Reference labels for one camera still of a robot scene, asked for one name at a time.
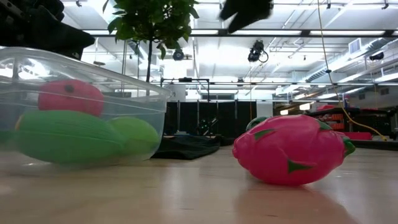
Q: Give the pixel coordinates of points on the black cloth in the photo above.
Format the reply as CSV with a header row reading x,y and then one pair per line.
x,y
186,147

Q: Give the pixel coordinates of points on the green toy cucumber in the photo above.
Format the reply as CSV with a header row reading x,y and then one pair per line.
x,y
65,137

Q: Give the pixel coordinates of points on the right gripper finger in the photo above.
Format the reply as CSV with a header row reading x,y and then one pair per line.
x,y
248,18
245,7

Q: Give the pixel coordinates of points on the red plastic bin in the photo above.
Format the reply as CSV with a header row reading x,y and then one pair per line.
x,y
357,136

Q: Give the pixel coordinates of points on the white air vent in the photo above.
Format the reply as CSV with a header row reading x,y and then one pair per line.
x,y
354,46

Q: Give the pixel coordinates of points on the black ceiling spotlight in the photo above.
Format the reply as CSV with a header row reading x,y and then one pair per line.
x,y
376,56

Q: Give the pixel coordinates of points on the black hanging camera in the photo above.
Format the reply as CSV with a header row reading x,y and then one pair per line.
x,y
255,51

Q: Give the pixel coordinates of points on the striped toy watermelon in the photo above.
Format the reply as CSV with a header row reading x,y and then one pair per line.
x,y
255,123

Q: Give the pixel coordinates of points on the clear plastic container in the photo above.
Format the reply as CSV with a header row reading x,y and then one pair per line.
x,y
155,102

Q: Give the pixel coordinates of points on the red toy tomato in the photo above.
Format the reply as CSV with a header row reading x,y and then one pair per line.
x,y
71,98

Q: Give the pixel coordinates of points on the green leafy plant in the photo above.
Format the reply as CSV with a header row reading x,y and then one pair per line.
x,y
149,18

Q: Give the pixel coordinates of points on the black partition curtain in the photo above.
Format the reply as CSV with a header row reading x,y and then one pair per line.
x,y
227,118

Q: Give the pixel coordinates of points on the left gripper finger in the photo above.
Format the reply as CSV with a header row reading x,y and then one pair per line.
x,y
62,37

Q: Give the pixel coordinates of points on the light green toy lime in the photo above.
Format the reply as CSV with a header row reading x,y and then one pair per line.
x,y
140,137

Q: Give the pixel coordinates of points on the pink toy dragon fruit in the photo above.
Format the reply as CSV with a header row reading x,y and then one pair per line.
x,y
286,149

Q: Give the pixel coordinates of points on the round black ceiling fixture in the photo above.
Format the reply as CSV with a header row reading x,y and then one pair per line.
x,y
178,55

